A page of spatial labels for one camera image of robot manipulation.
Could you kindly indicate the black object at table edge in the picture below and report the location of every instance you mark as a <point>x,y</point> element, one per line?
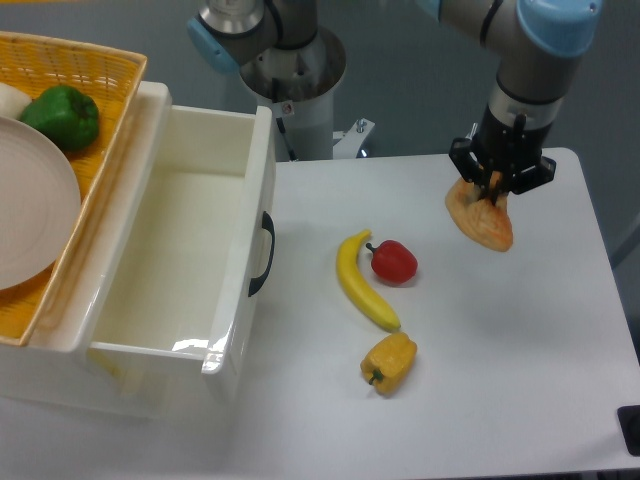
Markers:
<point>629,420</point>

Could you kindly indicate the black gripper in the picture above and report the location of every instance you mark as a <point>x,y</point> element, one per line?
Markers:
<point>504,154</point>

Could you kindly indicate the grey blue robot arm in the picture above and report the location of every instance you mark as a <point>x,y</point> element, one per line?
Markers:
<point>539,43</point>

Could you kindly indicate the white radish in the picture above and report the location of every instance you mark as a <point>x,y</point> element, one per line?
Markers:
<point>13,101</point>

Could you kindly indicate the pink plate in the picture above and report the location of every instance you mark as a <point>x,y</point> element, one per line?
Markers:
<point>40,202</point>

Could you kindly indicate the black drawer handle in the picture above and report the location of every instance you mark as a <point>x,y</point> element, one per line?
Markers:
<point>267,255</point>

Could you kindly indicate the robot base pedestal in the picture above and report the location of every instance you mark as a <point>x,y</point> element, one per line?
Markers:
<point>298,87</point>

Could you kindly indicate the red bell pepper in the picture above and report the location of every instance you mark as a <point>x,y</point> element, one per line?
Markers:
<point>392,262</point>

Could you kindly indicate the yellow banana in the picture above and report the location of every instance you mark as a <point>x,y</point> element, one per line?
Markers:
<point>357,289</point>

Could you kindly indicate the white metal bracket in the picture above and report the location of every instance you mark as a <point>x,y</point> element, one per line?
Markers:
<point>353,143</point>

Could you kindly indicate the yellow bell pepper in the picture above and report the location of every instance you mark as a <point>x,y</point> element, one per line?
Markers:
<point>388,363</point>

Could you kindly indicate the white open upper drawer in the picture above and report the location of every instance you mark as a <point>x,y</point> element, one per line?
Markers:
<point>179,303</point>

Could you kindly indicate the yellow woven basket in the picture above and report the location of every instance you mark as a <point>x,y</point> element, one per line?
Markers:
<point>111,77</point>

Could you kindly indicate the triangle bread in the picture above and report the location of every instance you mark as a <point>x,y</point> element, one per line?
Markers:
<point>482,220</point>

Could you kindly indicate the green bell pepper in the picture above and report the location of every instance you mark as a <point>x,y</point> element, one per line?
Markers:
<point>66,116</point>

